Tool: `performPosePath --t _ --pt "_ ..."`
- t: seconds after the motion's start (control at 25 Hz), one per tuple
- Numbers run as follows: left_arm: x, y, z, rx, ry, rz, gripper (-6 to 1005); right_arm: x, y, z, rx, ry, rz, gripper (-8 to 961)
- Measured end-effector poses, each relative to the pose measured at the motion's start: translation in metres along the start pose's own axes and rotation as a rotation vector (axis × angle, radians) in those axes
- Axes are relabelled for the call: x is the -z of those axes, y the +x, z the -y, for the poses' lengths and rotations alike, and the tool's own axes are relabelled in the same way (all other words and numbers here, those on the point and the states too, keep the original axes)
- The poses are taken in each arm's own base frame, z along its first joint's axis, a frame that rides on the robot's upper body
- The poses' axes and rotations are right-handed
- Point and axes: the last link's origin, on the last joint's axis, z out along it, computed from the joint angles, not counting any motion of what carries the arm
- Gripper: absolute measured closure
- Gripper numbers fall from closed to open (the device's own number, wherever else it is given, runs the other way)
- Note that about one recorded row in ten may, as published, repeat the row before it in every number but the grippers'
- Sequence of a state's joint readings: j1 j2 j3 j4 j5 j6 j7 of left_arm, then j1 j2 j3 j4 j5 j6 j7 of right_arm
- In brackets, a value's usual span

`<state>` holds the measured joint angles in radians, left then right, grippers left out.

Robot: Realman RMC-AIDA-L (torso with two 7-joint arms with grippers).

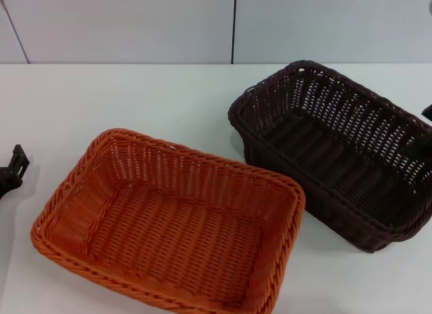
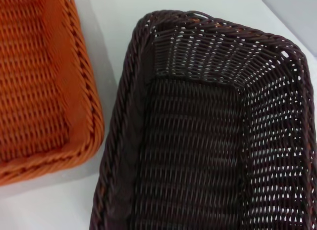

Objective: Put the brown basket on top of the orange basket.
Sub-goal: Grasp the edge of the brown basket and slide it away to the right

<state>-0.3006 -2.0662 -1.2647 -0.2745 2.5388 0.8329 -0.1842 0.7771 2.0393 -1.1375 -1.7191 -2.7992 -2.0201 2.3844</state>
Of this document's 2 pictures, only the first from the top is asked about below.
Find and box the orange woven basket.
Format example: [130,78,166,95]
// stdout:
[30,127,307,314]

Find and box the dark brown woven basket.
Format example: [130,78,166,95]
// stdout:
[228,59,432,256]

